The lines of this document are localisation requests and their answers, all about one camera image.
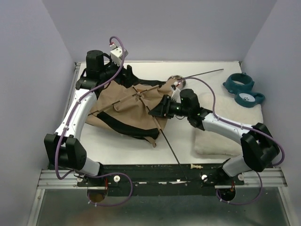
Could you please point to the white chess piece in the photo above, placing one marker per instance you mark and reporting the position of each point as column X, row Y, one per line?
column 193, row 166

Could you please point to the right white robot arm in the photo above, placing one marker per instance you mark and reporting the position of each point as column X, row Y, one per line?
column 258, row 147

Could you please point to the black tent pole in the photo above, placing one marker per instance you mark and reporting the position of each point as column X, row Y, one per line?
column 164, row 82
column 161, row 131

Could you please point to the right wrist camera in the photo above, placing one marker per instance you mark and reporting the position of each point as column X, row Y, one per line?
column 175, row 90

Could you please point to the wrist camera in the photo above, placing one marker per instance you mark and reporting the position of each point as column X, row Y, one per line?
column 116, row 54
column 175, row 90

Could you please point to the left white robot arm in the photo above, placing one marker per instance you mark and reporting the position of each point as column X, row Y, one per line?
column 63, row 147

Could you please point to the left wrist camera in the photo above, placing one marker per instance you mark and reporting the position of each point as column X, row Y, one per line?
column 116, row 54

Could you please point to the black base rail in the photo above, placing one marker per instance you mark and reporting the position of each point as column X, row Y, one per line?
column 159, row 180

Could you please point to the aluminium frame rail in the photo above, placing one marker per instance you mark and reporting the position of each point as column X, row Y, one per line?
column 47, row 179

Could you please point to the beige black pet tent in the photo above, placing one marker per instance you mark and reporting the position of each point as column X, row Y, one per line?
column 122, row 111

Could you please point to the teal double pet bowl stand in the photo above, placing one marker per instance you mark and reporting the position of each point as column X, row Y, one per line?
column 241, row 85

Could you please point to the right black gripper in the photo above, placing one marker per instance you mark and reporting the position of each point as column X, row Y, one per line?
column 163, row 108

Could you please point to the steel pet bowl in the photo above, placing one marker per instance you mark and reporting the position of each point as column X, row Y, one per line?
column 179, row 78

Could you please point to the white fluffy cushion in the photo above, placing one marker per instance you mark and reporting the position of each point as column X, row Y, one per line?
column 220, row 138

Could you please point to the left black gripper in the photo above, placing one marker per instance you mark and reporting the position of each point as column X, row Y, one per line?
column 122, row 79

